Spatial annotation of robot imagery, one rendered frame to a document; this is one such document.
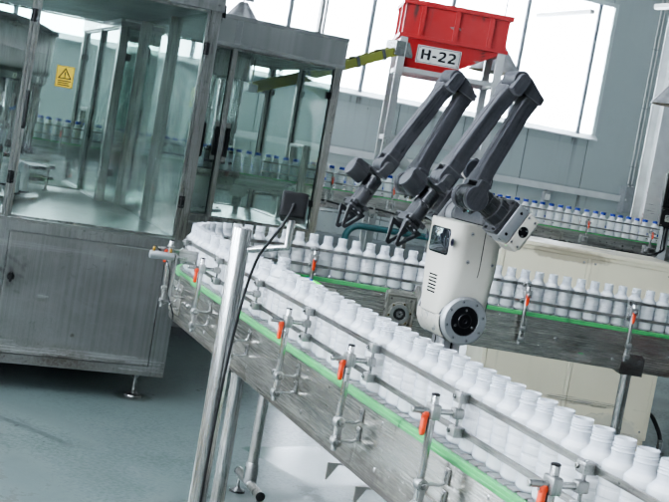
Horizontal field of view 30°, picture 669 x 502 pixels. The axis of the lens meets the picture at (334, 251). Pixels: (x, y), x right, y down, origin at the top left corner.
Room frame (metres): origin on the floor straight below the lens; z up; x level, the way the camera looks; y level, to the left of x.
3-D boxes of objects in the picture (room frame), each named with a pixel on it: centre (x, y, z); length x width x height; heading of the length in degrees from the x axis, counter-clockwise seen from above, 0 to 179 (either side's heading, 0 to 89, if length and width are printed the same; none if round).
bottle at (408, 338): (2.74, -0.20, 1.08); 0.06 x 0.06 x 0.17
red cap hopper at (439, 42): (10.52, -0.64, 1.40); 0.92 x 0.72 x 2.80; 93
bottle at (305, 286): (3.39, 0.06, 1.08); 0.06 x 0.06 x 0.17
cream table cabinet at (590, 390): (7.78, -1.50, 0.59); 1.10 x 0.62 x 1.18; 93
